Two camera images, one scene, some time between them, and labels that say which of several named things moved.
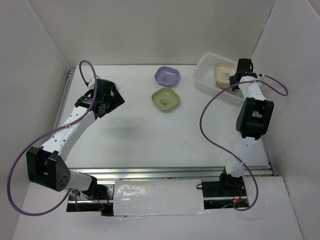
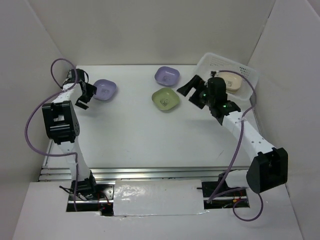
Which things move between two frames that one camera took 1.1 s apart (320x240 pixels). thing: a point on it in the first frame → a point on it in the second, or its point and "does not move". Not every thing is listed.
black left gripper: x=116 y=101 → x=91 y=90
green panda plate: x=165 y=99 does not move
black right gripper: x=232 y=80 → x=186 y=89
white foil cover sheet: x=170 y=197 does not move
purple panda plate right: x=167 y=76 does not move
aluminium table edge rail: x=135 y=173 does not move
